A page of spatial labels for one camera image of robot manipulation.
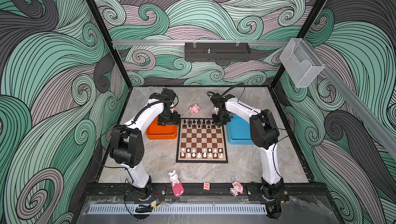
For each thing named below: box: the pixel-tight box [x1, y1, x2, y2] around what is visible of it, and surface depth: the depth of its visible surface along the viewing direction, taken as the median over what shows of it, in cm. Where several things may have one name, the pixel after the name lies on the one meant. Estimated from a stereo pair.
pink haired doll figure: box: [229, 181, 244, 197], surface depth 74 cm
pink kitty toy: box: [189, 104, 201, 114], surface depth 106 cm
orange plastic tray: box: [145, 115, 178, 140], surface depth 94 cm
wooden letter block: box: [203, 182, 210, 190], surface depth 76 cm
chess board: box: [175, 117, 229, 164], surface depth 90 cm
